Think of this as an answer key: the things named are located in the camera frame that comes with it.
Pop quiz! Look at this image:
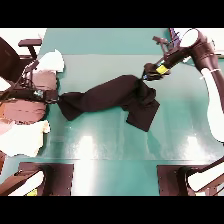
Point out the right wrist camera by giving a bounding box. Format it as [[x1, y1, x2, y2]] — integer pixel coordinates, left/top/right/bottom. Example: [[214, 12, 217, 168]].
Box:
[[152, 35, 172, 58]]

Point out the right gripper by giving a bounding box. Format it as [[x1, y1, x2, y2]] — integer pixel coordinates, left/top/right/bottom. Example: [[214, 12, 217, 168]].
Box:
[[142, 62, 171, 82]]

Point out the black garment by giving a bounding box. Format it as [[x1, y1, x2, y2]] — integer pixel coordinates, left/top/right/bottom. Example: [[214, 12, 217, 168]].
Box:
[[57, 74, 161, 133]]

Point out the black chair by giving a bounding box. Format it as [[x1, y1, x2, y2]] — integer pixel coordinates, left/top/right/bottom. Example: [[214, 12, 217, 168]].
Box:
[[0, 36, 44, 84]]

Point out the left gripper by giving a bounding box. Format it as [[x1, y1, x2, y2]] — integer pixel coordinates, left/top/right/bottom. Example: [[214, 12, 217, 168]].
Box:
[[41, 89, 61, 105]]

